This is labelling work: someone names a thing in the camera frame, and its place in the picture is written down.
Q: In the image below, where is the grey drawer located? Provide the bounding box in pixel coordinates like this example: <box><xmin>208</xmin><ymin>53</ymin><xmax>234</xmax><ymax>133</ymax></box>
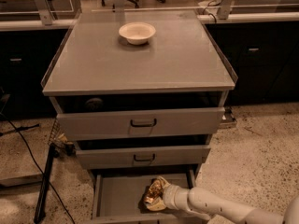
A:
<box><xmin>76</xmin><ymin>135</ymin><xmax>210</xmax><ymax>170</ymax></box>
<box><xmin>51</xmin><ymin>91</ymin><xmax>227</xmax><ymax>141</ymax></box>
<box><xmin>80</xmin><ymin>166</ymin><xmax>207</xmax><ymax>224</ymax></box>

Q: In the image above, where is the black leaning bar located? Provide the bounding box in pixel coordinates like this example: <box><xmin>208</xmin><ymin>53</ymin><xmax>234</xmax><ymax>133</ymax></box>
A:
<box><xmin>34</xmin><ymin>144</ymin><xmax>55</xmax><ymax>224</ymax></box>

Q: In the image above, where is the crushed orange soda can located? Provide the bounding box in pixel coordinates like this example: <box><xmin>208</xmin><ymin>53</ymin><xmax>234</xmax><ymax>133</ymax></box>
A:
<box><xmin>143</xmin><ymin>179</ymin><xmax>163</xmax><ymax>205</ymax></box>

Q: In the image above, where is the grey middle drawer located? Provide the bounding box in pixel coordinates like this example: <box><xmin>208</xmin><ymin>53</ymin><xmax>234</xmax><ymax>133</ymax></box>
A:
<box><xmin>76</xmin><ymin>135</ymin><xmax>210</xmax><ymax>170</ymax></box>

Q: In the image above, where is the grey bottom drawer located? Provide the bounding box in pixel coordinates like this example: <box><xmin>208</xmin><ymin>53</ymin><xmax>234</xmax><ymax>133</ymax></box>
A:
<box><xmin>80</xmin><ymin>166</ymin><xmax>207</xmax><ymax>224</ymax></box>

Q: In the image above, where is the grey top drawer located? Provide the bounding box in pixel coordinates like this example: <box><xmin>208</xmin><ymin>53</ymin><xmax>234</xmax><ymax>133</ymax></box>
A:
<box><xmin>51</xmin><ymin>91</ymin><xmax>227</xmax><ymax>141</ymax></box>

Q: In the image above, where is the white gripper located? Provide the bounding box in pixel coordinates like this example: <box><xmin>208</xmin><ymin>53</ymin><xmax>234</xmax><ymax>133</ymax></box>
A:
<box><xmin>145</xmin><ymin>176</ymin><xmax>190</xmax><ymax>212</ymax></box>

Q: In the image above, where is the round object in drawer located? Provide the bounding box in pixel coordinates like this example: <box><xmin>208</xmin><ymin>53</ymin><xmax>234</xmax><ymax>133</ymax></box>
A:
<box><xmin>84</xmin><ymin>97</ymin><xmax>104</xmax><ymax>112</ymax></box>

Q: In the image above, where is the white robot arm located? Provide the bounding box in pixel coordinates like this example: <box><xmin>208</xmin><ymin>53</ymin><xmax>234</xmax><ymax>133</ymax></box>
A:
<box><xmin>143</xmin><ymin>176</ymin><xmax>299</xmax><ymax>224</ymax></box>

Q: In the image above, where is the grey drawer cabinet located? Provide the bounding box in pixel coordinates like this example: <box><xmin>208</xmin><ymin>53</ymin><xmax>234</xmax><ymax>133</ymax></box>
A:
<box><xmin>40</xmin><ymin>9</ymin><xmax>239</xmax><ymax>224</ymax></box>

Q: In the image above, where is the black floor cable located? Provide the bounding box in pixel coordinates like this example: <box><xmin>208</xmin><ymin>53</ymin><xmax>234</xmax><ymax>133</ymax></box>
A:
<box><xmin>0</xmin><ymin>112</ymin><xmax>77</xmax><ymax>224</ymax></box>

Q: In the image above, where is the grey metal rail frame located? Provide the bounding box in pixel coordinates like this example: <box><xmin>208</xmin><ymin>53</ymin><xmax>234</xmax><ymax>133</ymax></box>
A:
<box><xmin>0</xmin><ymin>0</ymin><xmax>299</xmax><ymax>30</ymax></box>

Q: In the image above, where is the white paper bowl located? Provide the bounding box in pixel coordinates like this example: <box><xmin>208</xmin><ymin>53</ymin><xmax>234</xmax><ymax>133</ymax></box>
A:
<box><xmin>119</xmin><ymin>22</ymin><xmax>156</xmax><ymax>45</ymax></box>

